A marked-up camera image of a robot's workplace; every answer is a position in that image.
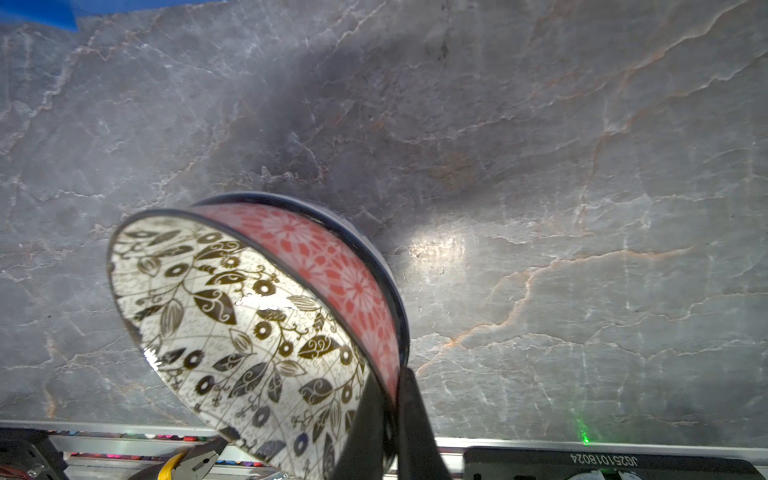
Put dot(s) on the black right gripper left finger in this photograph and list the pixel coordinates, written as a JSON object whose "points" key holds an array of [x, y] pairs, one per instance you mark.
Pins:
{"points": [[363, 452]]}

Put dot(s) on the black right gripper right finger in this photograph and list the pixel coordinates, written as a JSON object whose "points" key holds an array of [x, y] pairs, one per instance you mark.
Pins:
{"points": [[418, 456]]}

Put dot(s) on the blue plastic bin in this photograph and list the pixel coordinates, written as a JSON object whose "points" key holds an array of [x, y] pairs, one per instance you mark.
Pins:
{"points": [[63, 14]]}

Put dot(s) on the yellow black pliers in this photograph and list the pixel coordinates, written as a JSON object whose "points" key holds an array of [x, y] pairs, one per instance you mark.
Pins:
{"points": [[193, 464]]}

